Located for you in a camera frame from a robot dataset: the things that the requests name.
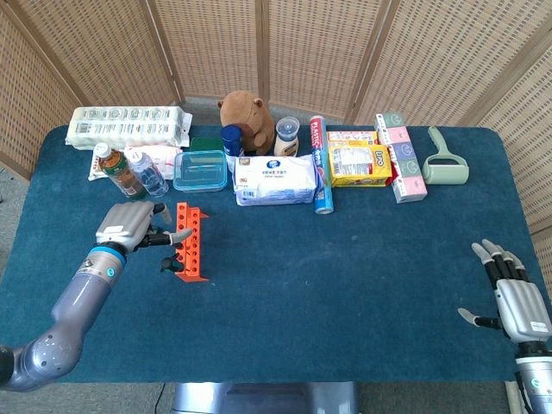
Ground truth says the white and pink snack bag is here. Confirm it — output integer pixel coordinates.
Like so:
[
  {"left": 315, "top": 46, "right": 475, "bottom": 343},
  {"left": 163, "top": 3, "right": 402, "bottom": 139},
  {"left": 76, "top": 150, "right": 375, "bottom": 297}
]
[{"left": 88, "top": 145, "right": 185, "bottom": 182}]

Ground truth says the green tea bottle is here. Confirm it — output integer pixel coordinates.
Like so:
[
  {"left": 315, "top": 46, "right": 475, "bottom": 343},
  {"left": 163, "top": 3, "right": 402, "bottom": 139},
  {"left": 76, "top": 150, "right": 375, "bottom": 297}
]
[{"left": 94, "top": 142, "right": 148, "bottom": 201}]

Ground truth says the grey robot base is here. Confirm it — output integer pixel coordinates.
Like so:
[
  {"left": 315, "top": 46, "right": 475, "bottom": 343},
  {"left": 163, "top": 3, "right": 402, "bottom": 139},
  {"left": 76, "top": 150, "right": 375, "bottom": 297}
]
[{"left": 172, "top": 381, "right": 360, "bottom": 414}]

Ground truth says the brown capybara plush toy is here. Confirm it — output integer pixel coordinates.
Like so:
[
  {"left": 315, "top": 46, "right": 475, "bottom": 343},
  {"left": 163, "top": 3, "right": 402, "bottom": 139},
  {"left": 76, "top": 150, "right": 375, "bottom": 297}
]
[{"left": 216, "top": 91, "right": 277, "bottom": 156}]

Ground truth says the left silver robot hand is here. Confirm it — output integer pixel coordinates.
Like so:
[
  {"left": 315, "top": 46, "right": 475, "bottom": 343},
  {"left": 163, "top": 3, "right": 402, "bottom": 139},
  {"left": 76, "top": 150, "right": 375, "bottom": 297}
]
[{"left": 94, "top": 201, "right": 194, "bottom": 254}]

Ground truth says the red and yellow snack box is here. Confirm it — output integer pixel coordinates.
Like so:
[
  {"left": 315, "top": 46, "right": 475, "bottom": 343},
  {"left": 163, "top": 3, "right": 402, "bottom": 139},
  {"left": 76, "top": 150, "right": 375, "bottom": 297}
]
[{"left": 326, "top": 130, "right": 400, "bottom": 187}]

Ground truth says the white egg carton package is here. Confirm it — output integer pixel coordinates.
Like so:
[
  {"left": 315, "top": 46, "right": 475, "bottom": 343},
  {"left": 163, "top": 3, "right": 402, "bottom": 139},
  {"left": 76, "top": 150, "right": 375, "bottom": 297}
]
[{"left": 65, "top": 105, "right": 194, "bottom": 151}]

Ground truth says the white wet wipes pack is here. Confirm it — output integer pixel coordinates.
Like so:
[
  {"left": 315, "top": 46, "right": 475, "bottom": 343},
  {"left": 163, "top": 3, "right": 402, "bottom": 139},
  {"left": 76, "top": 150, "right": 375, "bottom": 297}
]
[{"left": 232, "top": 154, "right": 323, "bottom": 207}]

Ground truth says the blue and white spray can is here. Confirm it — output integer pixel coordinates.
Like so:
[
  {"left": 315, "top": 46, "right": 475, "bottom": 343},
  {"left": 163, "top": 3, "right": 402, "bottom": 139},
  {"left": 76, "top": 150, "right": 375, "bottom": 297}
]
[{"left": 220, "top": 123, "right": 245, "bottom": 172}]

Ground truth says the clear water bottle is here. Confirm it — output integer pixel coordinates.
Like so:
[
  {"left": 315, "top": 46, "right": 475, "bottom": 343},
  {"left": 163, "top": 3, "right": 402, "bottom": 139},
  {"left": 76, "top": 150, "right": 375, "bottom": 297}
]
[{"left": 129, "top": 149, "right": 170, "bottom": 199}]

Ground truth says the pastel tissue box pack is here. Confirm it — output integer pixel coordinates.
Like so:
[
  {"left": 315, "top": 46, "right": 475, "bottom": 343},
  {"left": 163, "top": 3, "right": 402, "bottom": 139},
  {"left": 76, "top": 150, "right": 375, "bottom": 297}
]
[{"left": 373, "top": 112, "right": 429, "bottom": 204}]

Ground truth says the clear container with blue lid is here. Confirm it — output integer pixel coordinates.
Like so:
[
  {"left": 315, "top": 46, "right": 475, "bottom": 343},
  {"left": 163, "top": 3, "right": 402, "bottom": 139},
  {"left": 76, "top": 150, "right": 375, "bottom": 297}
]
[{"left": 172, "top": 149, "right": 229, "bottom": 193}]

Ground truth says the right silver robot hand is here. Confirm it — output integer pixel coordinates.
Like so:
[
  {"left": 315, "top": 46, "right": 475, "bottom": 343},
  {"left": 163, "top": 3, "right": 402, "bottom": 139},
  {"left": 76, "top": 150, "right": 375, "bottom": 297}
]
[{"left": 457, "top": 239, "right": 552, "bottom": 345}]

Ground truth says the white sauce bottle clear cap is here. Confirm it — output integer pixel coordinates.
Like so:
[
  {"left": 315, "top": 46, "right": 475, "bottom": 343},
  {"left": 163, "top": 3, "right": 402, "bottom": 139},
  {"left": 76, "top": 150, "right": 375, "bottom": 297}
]
[{"left": 273, "top": 116, "right": 301, "bottom": 159}]

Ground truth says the blue plastic wrap roll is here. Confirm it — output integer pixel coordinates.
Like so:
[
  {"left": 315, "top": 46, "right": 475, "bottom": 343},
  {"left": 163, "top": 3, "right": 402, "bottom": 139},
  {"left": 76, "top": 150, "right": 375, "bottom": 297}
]
[{"left": 308, "top": 114, "right": 336, "bottom": 216}]

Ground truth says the yellow Lipo biscuit bag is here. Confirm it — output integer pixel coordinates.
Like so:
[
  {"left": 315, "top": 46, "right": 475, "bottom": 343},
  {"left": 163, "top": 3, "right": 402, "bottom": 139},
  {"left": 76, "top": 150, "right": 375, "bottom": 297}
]
[{"left": 328, "top": 144, "right": 394, "bottom": 189}]

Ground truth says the orange screwdriver rack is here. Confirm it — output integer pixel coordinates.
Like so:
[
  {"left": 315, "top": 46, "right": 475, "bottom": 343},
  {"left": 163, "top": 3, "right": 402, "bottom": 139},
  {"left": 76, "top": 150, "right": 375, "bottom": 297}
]
[{"left": 174, "top": 202, "right": 211, "bottom": 285}]

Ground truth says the dark green flat box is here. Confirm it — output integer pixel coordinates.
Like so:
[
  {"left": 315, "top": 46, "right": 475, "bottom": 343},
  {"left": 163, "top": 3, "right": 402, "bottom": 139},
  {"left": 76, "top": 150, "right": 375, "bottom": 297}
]
[{"left": 189, "top": 136, "right": 226, "bottom": 153}]

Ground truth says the blue carpet table cover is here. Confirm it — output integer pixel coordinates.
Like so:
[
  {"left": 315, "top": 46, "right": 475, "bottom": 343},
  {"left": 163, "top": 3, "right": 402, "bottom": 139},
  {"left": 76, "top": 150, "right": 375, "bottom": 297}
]
[{"left": 0, "top": 124, "right": 547, "bottom": 384}]

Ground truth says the pale green lint roller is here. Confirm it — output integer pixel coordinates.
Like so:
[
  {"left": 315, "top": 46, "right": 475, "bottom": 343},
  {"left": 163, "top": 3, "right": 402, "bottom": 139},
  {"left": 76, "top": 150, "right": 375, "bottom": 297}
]
[{"left": 421, "top": 126, "right": 470, "bottom": 186}]

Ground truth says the wicker folding screen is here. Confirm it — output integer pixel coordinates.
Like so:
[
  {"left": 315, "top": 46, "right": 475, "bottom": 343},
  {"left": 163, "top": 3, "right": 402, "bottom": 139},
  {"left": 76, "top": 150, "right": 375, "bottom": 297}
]
[{"left": 0, "top": 0, "right": 552, "bottom": 236}]

